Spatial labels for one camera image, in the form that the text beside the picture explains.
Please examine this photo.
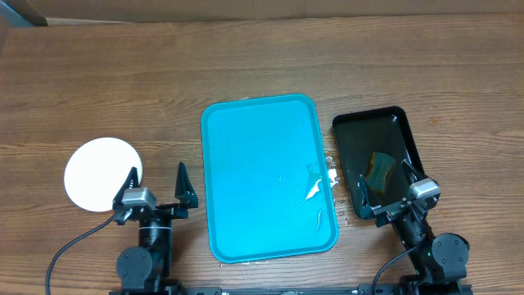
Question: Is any black plastic tray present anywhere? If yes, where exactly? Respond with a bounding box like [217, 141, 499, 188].
[332, 106, 423, 219]

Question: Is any green and yellow sponge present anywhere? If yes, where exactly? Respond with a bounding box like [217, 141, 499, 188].
[364, 152, 396, 194]

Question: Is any light blue plate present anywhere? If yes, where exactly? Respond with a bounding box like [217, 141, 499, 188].
[64, 137, 143, 212]

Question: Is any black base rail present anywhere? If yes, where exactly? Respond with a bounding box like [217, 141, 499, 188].
[108, 284, 474, 295]

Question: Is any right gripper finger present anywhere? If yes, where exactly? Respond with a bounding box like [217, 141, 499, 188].
[401, 159, 427, 187]
[358, 175, 373, 219]

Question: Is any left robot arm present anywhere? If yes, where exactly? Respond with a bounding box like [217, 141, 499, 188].
[112, 163, 199, 295]

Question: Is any teal plastic tray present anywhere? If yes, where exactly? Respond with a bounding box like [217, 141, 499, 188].
[201, 93, 338, 263]

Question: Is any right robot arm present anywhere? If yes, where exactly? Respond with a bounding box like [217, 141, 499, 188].
[358, 160, 473, 295]

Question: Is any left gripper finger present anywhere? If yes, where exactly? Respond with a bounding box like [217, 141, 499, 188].
[174, 162, 199, 208]
[112, 166, 139, 210]

